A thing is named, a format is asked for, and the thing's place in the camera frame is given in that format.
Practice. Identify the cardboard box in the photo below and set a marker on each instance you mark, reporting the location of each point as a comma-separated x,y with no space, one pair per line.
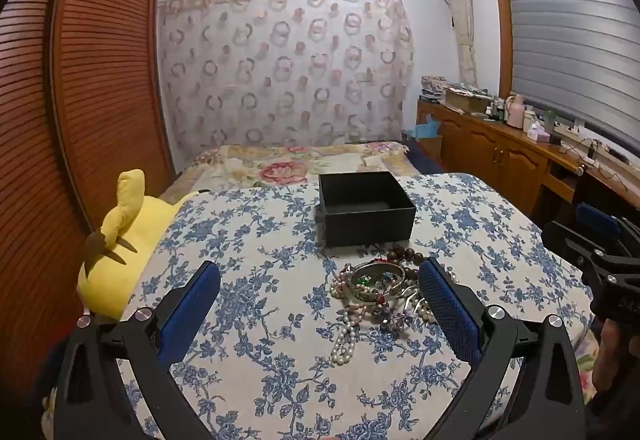
467,101

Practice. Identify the dark blue cloth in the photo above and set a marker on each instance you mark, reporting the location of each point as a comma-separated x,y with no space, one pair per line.
425,160

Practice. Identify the circle patterned curtain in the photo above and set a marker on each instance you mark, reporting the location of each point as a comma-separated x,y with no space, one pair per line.
285,70

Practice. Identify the wooden louvered wardrobe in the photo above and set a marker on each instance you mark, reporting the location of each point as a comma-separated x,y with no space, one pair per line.
100,85

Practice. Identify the black box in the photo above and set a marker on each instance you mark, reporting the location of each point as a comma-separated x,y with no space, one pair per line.
367,212

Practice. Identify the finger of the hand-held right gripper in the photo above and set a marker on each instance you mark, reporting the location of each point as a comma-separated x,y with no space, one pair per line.
570,237
597,216

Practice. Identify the yellow plush toy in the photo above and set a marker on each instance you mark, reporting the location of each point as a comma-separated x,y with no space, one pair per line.
125,240

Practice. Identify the light blue bag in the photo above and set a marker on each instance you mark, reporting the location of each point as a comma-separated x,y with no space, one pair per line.
429,129

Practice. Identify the person's right hand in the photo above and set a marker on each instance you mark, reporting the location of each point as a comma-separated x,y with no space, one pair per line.
617,360

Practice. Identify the white power strip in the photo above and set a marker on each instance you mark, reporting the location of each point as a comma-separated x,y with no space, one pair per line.
567,129

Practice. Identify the pink thermos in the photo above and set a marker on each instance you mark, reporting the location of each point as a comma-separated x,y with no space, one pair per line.
515,111

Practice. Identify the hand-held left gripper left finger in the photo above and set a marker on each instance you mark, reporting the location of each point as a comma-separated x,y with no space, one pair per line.
192,310

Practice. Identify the pink tissue box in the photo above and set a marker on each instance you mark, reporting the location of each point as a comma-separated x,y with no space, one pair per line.
538,132

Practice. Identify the white wrapped pipe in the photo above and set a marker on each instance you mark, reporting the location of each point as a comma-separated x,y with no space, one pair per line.
461,10

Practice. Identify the blue floral tablecloth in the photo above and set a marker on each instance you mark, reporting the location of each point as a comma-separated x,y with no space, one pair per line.
280,370

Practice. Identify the wooden cabinet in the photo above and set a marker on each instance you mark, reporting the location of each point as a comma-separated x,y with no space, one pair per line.
500,155

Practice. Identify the grey window blind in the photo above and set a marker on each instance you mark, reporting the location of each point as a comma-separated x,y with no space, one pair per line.
575,35

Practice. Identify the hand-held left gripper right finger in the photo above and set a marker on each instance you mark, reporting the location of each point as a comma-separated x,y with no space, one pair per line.
450,315

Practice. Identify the stack of papers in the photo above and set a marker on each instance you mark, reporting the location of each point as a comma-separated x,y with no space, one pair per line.
432,90

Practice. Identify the silver bangle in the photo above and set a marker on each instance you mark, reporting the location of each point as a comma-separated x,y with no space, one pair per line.
377,287

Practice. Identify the green bottle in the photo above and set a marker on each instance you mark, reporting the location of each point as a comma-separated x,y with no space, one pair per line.
550,120

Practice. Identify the white cup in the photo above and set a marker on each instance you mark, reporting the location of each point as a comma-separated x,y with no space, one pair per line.
528,121

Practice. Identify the wooden window frame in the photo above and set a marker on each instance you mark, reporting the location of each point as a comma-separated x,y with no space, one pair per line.
502,20

